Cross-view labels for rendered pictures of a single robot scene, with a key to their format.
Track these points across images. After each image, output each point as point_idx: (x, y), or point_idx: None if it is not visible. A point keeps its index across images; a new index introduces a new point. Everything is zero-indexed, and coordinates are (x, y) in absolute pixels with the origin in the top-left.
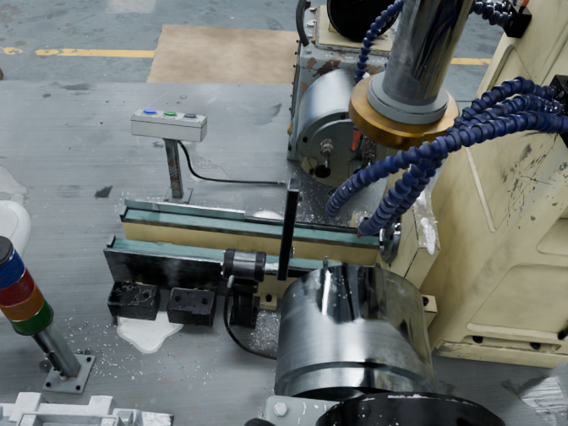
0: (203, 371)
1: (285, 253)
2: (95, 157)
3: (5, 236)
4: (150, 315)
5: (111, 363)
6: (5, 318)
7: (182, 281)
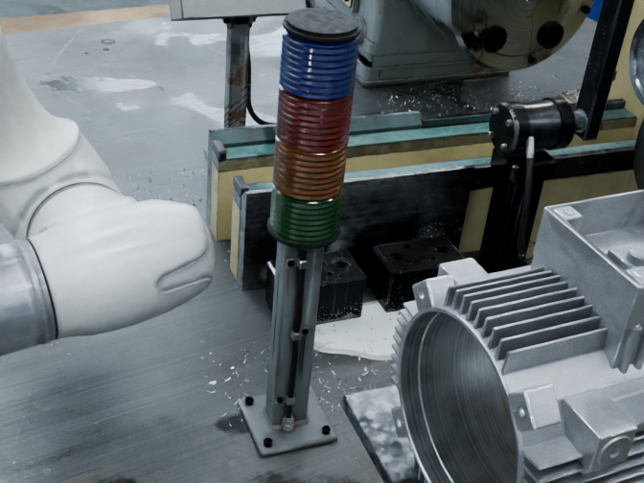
0: None
1: (610, 66)
2: None
3: (106, 167)
4: (359, 301)
5: (345, 389)
6: (209, 278)
7: (373, 241)
